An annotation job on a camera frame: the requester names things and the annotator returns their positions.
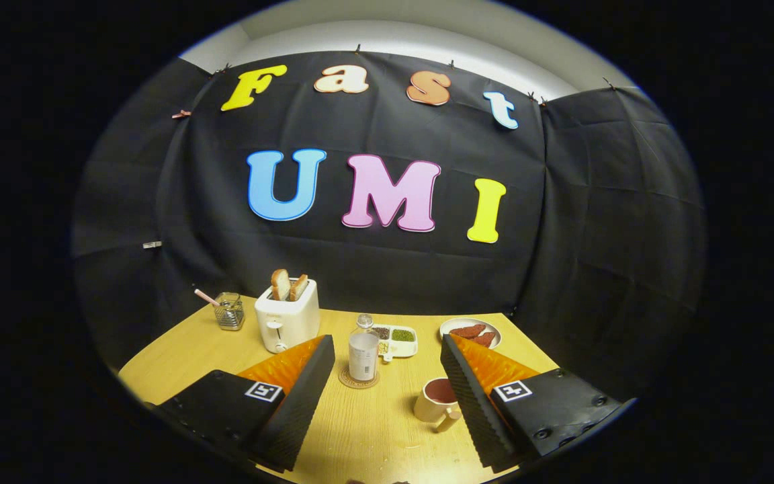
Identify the white divided bean dish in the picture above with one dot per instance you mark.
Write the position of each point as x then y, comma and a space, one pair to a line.
402, 346

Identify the round cork coaster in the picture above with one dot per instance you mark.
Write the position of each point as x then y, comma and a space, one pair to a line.
347, 382

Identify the red dried meat slice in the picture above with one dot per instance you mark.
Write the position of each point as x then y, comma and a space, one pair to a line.
484, 339
467, 331

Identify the wooden table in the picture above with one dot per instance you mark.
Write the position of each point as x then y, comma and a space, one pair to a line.
360, 430

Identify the metal mesh holder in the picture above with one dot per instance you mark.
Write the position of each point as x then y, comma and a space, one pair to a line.
230, 314

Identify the pink pen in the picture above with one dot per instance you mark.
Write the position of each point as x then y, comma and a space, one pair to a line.
205, 296

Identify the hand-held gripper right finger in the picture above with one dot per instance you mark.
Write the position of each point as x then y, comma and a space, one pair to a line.
467, 403

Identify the black backdrop cloth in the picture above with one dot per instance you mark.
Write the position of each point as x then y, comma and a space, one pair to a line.
179, 202

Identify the white toaster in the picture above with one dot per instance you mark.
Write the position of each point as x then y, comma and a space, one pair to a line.
286, 323

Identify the round white plate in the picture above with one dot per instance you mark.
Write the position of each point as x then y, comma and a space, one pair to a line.
451, 324

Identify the pink clothespin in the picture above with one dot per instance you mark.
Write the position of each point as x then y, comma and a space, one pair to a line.
181, 114

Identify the toasted bread slice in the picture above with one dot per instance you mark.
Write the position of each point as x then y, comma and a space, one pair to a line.
281, 286
299, 288

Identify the clear juice bottle white label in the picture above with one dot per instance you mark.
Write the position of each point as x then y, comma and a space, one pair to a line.
363, 356

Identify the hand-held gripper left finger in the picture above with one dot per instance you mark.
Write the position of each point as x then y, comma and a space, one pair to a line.
296, 403

